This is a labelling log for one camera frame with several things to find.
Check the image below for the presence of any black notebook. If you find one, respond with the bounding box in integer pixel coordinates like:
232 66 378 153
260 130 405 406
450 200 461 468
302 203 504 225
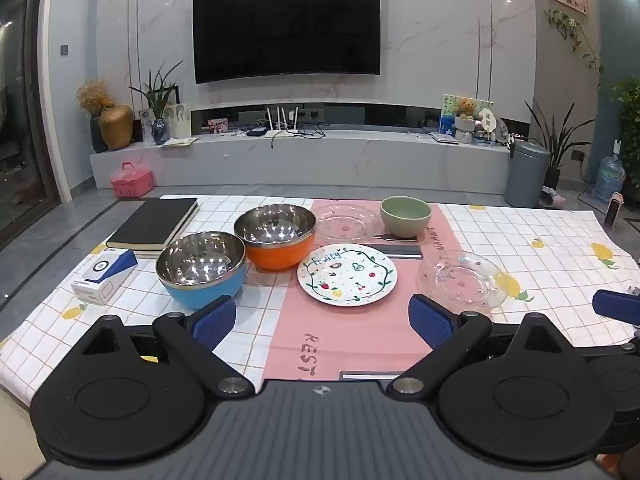
106 197 198 252

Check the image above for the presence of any orange steel bowl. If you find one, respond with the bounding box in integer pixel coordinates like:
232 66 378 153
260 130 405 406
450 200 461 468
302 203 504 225
233 204 317 271

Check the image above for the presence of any blue vase green plant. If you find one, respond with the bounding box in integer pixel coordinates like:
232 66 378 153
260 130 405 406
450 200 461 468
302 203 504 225
129 61 183 145

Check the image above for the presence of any white tv console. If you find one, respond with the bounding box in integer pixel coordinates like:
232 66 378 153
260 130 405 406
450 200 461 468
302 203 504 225
90 130 510 195

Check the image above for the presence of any potted floor plant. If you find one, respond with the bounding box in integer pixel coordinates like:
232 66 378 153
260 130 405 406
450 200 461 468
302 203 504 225
525 100 594 190

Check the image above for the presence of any white fruity painted plate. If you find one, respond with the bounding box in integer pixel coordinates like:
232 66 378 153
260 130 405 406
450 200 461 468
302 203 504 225
297 244 398 308

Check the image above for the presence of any blue water bottle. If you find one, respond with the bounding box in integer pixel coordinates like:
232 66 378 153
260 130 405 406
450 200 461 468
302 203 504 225
593 153 626 202

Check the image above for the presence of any teddy bear toy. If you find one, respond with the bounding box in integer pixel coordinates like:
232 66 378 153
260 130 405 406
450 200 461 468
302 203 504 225
454 98 476 119

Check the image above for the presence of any black wall television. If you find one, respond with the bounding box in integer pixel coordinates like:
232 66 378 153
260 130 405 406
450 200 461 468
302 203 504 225
192 0 381 84

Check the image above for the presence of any white wifi router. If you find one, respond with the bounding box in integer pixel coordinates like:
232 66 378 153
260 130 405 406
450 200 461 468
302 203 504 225
266 106 299 138

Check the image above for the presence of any green ceramic bowl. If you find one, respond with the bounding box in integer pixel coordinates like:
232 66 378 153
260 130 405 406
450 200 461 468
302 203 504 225
380 196 432 238

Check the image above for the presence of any pink plastic basket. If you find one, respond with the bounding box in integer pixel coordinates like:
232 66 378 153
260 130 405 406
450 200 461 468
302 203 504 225
110 162 154 198

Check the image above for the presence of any golden vase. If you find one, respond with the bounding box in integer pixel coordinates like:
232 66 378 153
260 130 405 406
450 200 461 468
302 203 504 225
99 105 134 150

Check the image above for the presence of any blue steel bowl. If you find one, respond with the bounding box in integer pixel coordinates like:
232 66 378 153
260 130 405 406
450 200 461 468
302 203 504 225
155 231 246 310

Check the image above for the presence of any grey trash bin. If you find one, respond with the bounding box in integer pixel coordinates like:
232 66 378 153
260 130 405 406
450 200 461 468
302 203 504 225
503 140 550 208

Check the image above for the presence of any white blue small box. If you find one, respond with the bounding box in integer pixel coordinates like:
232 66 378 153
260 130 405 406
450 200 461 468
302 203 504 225
70 248 138 306

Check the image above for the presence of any clear glass plate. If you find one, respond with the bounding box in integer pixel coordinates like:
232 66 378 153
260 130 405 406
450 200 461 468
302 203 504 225
419 250 509 313
316 203 378 244

